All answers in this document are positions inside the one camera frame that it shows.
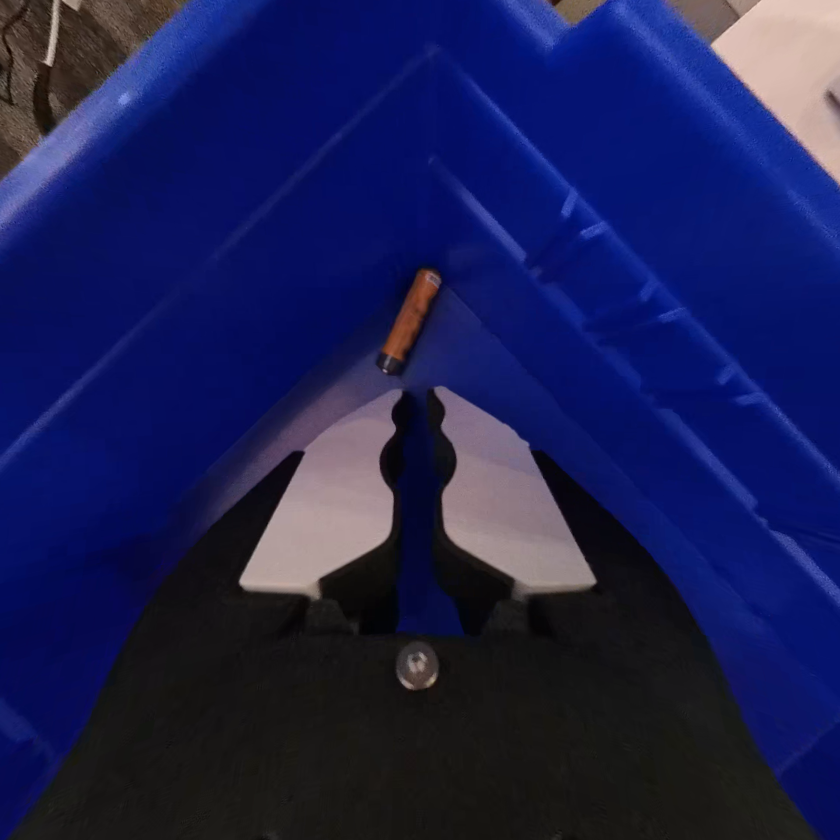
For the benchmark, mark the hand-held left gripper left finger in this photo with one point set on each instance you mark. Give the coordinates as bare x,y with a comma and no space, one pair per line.
321,512

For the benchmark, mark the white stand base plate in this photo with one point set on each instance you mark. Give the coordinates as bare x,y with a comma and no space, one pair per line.
774,79

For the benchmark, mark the copper battery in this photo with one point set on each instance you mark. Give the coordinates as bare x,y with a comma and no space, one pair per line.
410,318

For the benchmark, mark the large blue plastic bin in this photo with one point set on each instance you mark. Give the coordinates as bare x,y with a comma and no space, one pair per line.
197,262

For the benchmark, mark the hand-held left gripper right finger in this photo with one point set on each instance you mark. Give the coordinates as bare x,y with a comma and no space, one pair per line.
512,512

